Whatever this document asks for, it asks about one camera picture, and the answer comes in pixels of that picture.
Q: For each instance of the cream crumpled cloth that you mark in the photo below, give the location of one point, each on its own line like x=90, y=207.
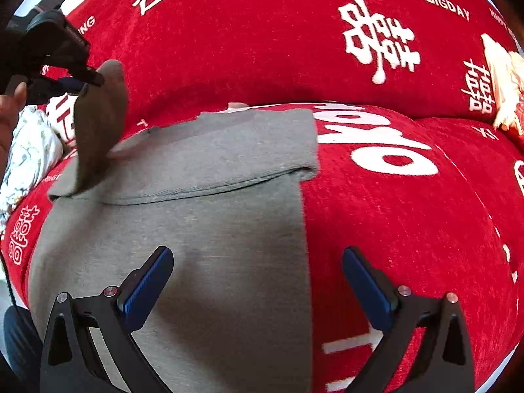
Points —
x=503, y=77

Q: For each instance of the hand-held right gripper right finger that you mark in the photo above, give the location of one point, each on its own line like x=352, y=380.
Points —
x=364, y=286

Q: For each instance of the white floral cloth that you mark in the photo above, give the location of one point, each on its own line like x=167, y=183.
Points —
x=28, y=147

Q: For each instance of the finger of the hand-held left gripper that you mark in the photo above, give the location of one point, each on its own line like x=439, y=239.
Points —
x=71, y=84
x=91, y=77

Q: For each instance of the person's left hand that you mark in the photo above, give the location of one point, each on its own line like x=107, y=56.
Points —
x=9, y=114

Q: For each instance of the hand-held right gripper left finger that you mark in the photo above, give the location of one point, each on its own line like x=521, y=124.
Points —
x=147, y=286

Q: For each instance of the black ribbed object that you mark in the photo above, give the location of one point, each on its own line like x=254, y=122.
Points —
x=20, y=348

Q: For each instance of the red printed sofa cover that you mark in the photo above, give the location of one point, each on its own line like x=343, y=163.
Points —
x=286, y=49

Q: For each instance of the grey plush pillow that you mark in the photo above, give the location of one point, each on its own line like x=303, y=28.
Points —
x=204, y=213

